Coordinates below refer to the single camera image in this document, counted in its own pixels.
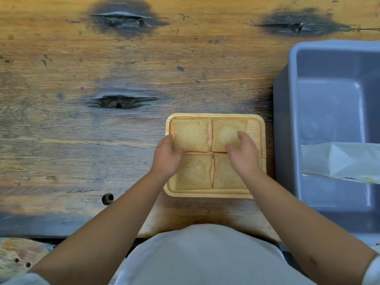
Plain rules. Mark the wooden serving tray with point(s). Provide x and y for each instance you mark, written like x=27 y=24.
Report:
x=257 y=132

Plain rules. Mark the person's left fingers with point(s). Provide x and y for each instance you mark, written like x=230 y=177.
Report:
x=172 y=144

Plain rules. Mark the person's right forearm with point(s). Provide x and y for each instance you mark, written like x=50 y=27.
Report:
x=302 y=225

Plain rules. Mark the grey plastic bin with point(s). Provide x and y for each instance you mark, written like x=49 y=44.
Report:
x=329 y=115

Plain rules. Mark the person's right fingers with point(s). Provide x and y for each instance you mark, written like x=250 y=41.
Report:
x=244 y=138

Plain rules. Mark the person's right hand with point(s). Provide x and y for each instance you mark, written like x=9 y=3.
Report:
x=245 y=157

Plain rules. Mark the person's left hand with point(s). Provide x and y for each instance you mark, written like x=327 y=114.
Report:
x=165 y=158

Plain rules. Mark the person's left forearm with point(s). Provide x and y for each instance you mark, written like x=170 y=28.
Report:
x=112 y=228

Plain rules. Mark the toasted sandwich quarter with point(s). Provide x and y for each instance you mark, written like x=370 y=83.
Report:
x=224 y=133
x=224 y=173
x=191 y=135
x=196 y=172

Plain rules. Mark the clear plastic bag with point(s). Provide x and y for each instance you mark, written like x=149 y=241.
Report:
x=338 y=160

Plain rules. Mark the white shirt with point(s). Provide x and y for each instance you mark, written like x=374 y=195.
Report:
x=204 y=258

